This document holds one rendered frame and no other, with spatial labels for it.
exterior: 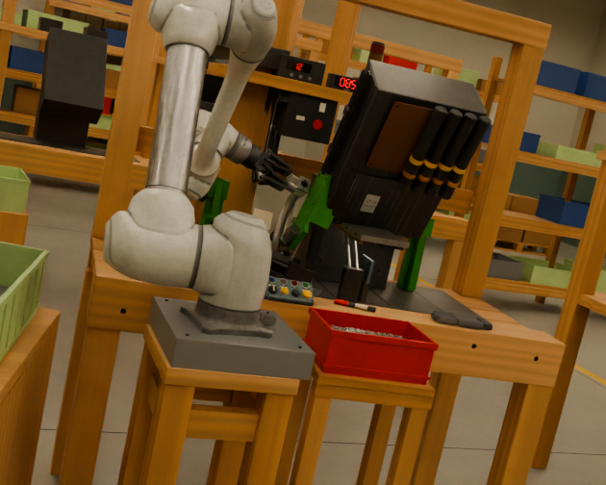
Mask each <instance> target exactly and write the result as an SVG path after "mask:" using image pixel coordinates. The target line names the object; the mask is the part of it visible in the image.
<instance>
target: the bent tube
mask: <svg viewBox="0 0 606 485"><path fill-rule="evenodd" d="M310 185H311V180H309V179H307V178H305V177H303V176H300V177H299V181H298V185H297V189H298V190H300V191H303V192H304V193H306V194H308V193H309V188H310ZM298 198H299V196H298V195H296V194H295V193H291V194H290V195H289V197H288V198H287V200H286V202H285V203H284V205H283V207H282V209H281V211H280V214H279V216H278V218H277V221H276V225H275V229H274V234H273V238H272V243H271V258H272V252H273V251H274V250H275V251H277V252H279V250H280V246H281V243H280V242H279V238H280V237H281V236H282V235H283V232H284V228H285V224H286V220H287V218H288V215H289V213H290V210H291V208H292V206H293V205H294V203H295V202H296V200H297V199H298Z"/></svg>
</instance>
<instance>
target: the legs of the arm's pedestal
mask: <svg viewBox="0 0 606 485"><path fill-rule="evenodd" d="M193 399H197V400H209V401H220V402H223V406H215V405H204V404H192V400H193ZM292 400H293V396H290V395H279V394H269V393H257V392H247V391H236V390H225V389H214V388H203V387H192V386H182V385H170V384H165V383H164V382H163V380H162V378H161V375H160V373H159V371H158V369H157V367H156V364H155V362H154V360H153V358H152V356H151V353H150V351H149V349H148V347H147V345H146V342H144V347H143V352H142V356H141V361H140V367H139V376H138V381H137V386H136V391H135V396H134V401H133V406H132V412H131V417H130V421H129V426H128V431H127V437H126V442H125V447H124V451H123V456H122V462H121V467H120V472H119V477H118V481H117V485H175V484H176V479H177V474H178V470H179V465H180V461H181V456H182V451H183V446H184V441H185V438H197V439H211V440H215V447H214V451H213V456H212V461H211V465H210V469H209V474H208V479H207V484H206V485H274V481H275V477H276V473H277V469H278V464H279V460H280V455H281V451H282V446H283V443H284V438H285V434H286V429H287V425H288V420H289V416H290V409H291V404H292Z"/></svg>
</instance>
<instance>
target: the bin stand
mask: <svg viewBox="0 0 606 485"><path fill-rule="evenodd" d="M311 378H313V382H312V386H311V390H310V394H309V398H308V403H307V407H306V412H305V416H304V421H303V424H302V428H301V433H300V437H299V442H298V446H297V450H296V454H295V458H294V463H293V467H292V472H291V476H290V468H291V464H292V459H293V455H294V452H295V447H296V443H297V438H298V434H299V429H300V425H301V422H302V417H303V413H304V408H305V404H306V400H307V395H308V392H309V387H310V383H311ZM299 380H300V382H299V386H298V391H297V395H296V396H293V400H292V404H291V409H290V416H289V420H288V425H287V429H286V434H285V438H284V443H283V446H282V451H281V455H280V460H279V464H278V469H277V473H276V477H275V481H274V485H288V481H289V476H290V484H289V485H313V480H314V476H315V472H316V464H317V460H318V455H319V452H320V448H321V443H322V439H323V435H324V430H325V426H326V422H327V418H328V414H329V410H330V405H331V401H332V398H333V399H341V400H350V401H359V402H366V403H375V406H374V410H373V414H372V418H371V422H370V426H369V430H368V434H367V438H366V445H365V449H364V454H363V458H362V462H361V466H360V469H359V474H358V478H357V482H356V485H377V484H378V480H379V476H380V472H381V468H382V464H383V460H384V456H385V452H386V448H387V444H388V440H389V437H390V433H391V425H392V421H393V417H394V413H395V409H396V406H399V407H404V410H403V415H402V419H401V423H400V426H399V430H398V434H397V438H396V442H395V446H394V450H393V454H392V458H391V464H390V469H389V473H388V477H387V481H386V485H409V484H410V480H411V476H412V472H413V468H414V464H415V461H416V457H417V450H418V446H419V442H420V438H421V434H422V430H423V426H424V423H425V419H426V415H427V411H428V410H431V407H432V403H433V397H434V395H435V391H436V390H435V389H434V388H433V387H432V386H431V385H430V384H429V383H427V382H426V385H420V384H413V383H405V382H396V381H389V380H381V379H372V378H364V377H357V376H348V375H340V374H332V373H324V372H322V371H321V370H320V368H319V367H318V366H317V365H316V363H315V362H314V364H313V368H312V373H311V377H310V380H301V379H299Z"/></svg>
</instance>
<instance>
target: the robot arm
mask: <svg viewBox="0 0 606 485"><path fill-rule="evenodd" d="M147 17H148V20H149V23H150V25H151V27H152V28H153V29H154V30H155V31H156V32H159V33H161V34H162V39H163V46H164V49H165V51H166V57H165V63H164V74H163V79H162V85H161V91H160V97H159V103H158V111H157V117H156V124H155V130H154V136H153V141H152V147H151V153H150V159H149V165H148V170H147V176H146V182H145V188H144V190H141V191H140V192H138V193H137V194H136V195H135V196H134V197H133V198H132V199H131V202H130V205H129V207H128V209H127V212H126V211H118V212H117V213H115V214H114V215H113V216H111V218H110V219H109V220H108V222H107V223H106V225H105V233H104V245H103V259H104V261H105V262H106V263H108V264H109V265H110V266H111V267H112V268H114V269H115V270H116V271H118V272H120V273H122V274H124V275H126V276H128V277H130V278H133V279H135V280H138V281H141V282H145V283H150V284H155V285H160V286H167V287H175V288H187V289H192V290H195V291H197V292H199V296H198V300H197V303H196V305H182V306H181V308H180V312H181V313H182V314H184V315H186V316H187V317H188V318H190V319H191V320H192V321H193V322H194V323H195V324H196V325H197V326H198V327H199V328H200V329H201V332H202V333H204V334H208V335H235V336H250V337H261V338H268V339H270V338H272V334H273V332H272V331H271V330H270V329H268V328H266V326H270V325H274V324H275V323H276V317H275V316H274V315H272V314H268V313H264V312H261V306H262V302H263V299H264V296H265V290H266V286H267V282H268V277H269V272H270V266H271V242H270V237H269V235H268V231H267V228H266V225H265V222H264V221H263V220H262V219H260V218H258V217H254V216H252V215H249V214H247V213H243V212H239V211H229V212H226V213H222V214H220V215H218V216H217V217H215V219H214V222H213V224H209V225H198V224H195V218H194V208H193V206H192V204H191V203H190V201H189V200H197V199H200V198H202V197H203V196H204V195H205V194H206V193H207V192H208V191H209V190H210V188H211V186H212V184H213V182H214V181H215V178H216V176H217V174H218V171H219V168H220V162H221V159H222V157H223V156H224V157H225V158H227V159H229V160H231V161H232V162H234V163H235V164H237V165H238V164H241V165H243V166H245V167H247V168H248V169H253V170H254V171H255V172H256V173H257V174H258V178H257V181H258V182H263V183H265V184H267V185H269V186H271V187H272V188H273V189H275V190H277V191H283V190H284V189H286V190H287V191H290V192H291V193H295V194H296V195H298V196H299V197H303V196H304V195H305V194H306V193H304V192H303V191H300V190H298V189H297V185H298V181H299V177H298V176H297V175H295V174H294V173H293V170H290V169H291V166H290V165H289V164H287V163H286V162H285V161H283V160H282V159H281V158H279V157H278V156H277V155H275V154H274V153H273V152H272V151H271V149H269V148H268V150H267V151H266V152H262V149H261V148H259V147H258V146H256V145H254V144H252V140H250V139H249V138H247V137H246V136H244V135H243V134H242V133H240V132H238V131H237V130H236V129H235V128H234V127H233V126H232V125H231V124H230V123H229V121H230V119H231V117H232V114H233V112H234V110H235V108H236V106H237V104H238V102H239V100H240V96H241V94H242V92H243V90H244V87H245V85H246V83H247V81H248V79H249V77H250V75H251V74H252V72H253V71H254V69H255V68H256V67H257V66H258V64H259V63H260V62H261V61H262V60H263V59H264V58H265V55H266V54H267V52H268V51H269V49H270V48H271V46H272V44H273V41H274V39H275V37H276V33H277V26H278V13H277V8H276V5H275V3H274V2H273V1H272V0H151V4H150V8H149V12H148V16H147ZM217 45H220V46H224V47H227V48H230V61H229V66H228V69H227V73H226V75H225V78H224V81H223V83H222V86H221V89H220V91H219V94H218V96H217V99H216V101H215V105H214V107H213V110H212V112H211V113H210V112H208V111H205V110H202V109H200V103H201V96H202V90H203V84H204V78H205V71H206V65H207V60H208V59H209V58H210V57H211V56H212V54H213V53H214V51H215V48H216V46H217ZM273 170H274V171H276V172H278V173H280V174H282V175H284V176H286V177H287V180H289V182H287V181H286V180H284V179H283V178H282V177H281V176H279V175H278V174H277V173H275V172H274V171H273ZM283 184H284V185H283ZM295 185H296V186H295Z"/></svg>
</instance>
